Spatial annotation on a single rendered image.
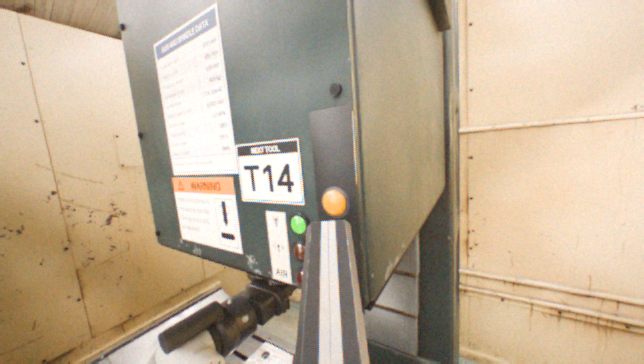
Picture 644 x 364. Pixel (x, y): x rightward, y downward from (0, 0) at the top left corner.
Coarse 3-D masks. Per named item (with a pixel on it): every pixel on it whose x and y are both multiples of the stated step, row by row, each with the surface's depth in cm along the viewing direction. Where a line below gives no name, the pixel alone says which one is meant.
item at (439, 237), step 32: (448, 32) 72; (448, 64) 73; (448, 96) 75; (448, 128) 76; (448, 160) 77; (448, 192) 79; (448, 224) 80; (448, 256) 82; (448, 288) 84; (448, 320) 85; (384, 352) 100; (448, 352) 87
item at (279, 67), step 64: (128, 0) 38; (192, 0) 30; (256, 0) 24; (320, 0) 21; (384, 0) 26; (448, 0) 55; (128, 64) 42; (256, 64) 26; (320, 64) 22; (384, 64) 26; (256, 128) 27; (384, 128) 26; (384, 192) 26; (256, 256) 31; (384, 256) 26
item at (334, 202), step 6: (330, 192) 22; (336, 192) 22; (324, 198) 23; (330, 198) 22; (336, 198) 22; (342, 198) 22; (324, 204) 23; (330, 204) 23; (336, 204) 22; (342, 204) 22; (330, 210) 23; (336, 210) 22; (342, 210) 22
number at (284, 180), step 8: (264, 160) 27; (272, 160) 27; (280, 160) 26; (288, 160) 25; (264, 168) 27; (272, 168) 27; (280, 168) 26; (288, 168) 26; (264, 176) 28; (272, 176) 27; (280, 176) 26; (288, 176) 26; (296, 176) 25; (264, 184) 28; (272, 184) 27; (280, 184) 27; (288, 184) 26; (296, 184) 25; (264, 192) 28; (272, 192) 27; (280, 192) 27; (288, 192) 26; (296, 192) 25
